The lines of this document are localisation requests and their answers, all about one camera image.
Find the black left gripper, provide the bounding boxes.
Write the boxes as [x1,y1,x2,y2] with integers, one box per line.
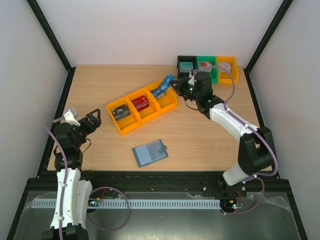
[73,108,102,149]

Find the blue card holder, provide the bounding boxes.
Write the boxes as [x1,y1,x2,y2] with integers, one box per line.
[132,139,169,168]

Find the blue credit card stack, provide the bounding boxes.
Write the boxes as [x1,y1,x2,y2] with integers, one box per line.
[151,88,166,99]

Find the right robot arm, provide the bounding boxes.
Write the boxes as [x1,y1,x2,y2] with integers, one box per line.
[170,71,278,196]

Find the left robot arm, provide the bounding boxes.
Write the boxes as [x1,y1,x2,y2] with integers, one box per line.
[41,107,102,240]

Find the teal card deck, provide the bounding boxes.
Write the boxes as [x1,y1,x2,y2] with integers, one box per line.
[178,61,194,73]

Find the yellow bin with blue cards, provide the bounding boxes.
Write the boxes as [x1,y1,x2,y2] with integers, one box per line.
[146,79,179,115]

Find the black credit card stack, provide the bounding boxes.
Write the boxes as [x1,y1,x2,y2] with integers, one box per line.
[111,104,131,121]

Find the grey card deck in green bin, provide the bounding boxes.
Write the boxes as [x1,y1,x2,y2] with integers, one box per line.
[199,61,213,71]

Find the yellow bin with red cards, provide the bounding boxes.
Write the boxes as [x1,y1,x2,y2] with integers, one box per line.
[126,87,160,125]

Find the red credit card stack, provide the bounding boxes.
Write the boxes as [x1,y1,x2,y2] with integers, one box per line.
[131,95,150,112]

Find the black storage bin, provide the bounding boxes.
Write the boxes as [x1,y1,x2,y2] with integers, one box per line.
[176,55,198,79]

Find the green storage bin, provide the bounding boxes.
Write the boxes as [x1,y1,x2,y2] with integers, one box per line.
[196,56,219,84]

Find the orange storage bin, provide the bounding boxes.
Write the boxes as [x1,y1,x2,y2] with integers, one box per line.
[216,56,239,84]

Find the grey deck in orange bin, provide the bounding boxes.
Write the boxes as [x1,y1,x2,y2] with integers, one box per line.
[219,61,232,73]

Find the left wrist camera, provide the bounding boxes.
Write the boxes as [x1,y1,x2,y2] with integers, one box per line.
[63,107,81,127]

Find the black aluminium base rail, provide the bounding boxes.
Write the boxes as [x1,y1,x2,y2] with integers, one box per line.
[23,170,292,198]

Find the light blue cable duct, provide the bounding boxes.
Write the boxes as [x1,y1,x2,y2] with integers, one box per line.
[29,197,222,210]

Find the black frame post left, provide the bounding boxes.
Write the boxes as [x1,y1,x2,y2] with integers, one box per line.
[26,0,76,75]

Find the black frame post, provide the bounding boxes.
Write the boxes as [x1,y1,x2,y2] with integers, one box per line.
[244,0,294,75]
[26,0,76,75]

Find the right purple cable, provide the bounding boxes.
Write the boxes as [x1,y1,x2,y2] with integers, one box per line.
[199,65,279,216]

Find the black frame post right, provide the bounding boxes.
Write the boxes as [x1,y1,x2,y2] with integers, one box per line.
[244,0,294,75]

